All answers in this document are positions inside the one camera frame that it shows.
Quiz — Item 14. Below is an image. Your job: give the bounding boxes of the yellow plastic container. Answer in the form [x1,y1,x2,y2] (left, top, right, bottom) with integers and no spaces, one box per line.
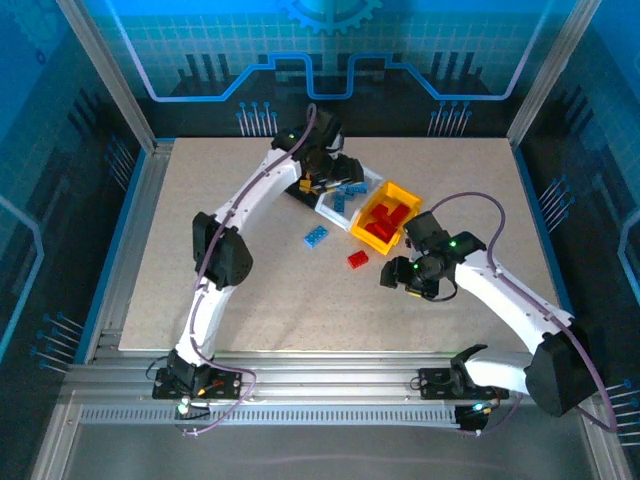
[349,180,424,257]

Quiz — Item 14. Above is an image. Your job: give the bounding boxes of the blue side trim strip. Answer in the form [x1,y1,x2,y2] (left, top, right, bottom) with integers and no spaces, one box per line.
[513,144,585,349]
[73,147,149,364]

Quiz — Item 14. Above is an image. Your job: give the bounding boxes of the aluminium side frame rail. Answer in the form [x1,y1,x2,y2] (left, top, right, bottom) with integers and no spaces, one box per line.
[82,139,176,364]

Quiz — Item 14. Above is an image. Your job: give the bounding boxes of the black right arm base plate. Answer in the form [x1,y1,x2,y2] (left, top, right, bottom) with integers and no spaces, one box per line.
[417,366,504,401]

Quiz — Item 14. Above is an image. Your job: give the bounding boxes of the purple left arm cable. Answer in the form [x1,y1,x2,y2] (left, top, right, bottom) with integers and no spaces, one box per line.
[180,102,321,439]

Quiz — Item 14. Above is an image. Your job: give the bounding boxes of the black plastic container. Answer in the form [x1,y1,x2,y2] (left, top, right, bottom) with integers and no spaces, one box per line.
[288,179,321,209]

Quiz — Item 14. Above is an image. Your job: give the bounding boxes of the aluminium front frame rail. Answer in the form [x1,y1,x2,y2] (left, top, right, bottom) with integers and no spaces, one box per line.
[62,349,626,406]

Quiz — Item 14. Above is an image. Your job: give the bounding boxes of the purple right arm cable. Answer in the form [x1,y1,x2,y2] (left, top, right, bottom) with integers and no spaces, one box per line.
[427,191,621,434]

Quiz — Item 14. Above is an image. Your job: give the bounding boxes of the slotted grey cable duct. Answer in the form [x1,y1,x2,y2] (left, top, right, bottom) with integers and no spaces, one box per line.
[77,405,464,427]

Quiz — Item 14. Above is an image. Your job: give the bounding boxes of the white plastic container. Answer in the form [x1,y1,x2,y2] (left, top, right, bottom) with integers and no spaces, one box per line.
[314,167,386,232]

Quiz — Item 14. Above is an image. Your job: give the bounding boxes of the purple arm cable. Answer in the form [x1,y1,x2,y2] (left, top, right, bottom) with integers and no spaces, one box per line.
[180,102,321,439]
[427,191,621,434]

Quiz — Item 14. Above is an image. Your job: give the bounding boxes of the aluminium upright frame post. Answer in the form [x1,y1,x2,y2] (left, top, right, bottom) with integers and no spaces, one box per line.
[54,0,159,154]
[505,0,604,149]

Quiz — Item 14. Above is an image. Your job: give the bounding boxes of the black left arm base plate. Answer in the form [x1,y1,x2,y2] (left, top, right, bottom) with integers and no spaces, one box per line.
[151,366,253,401]

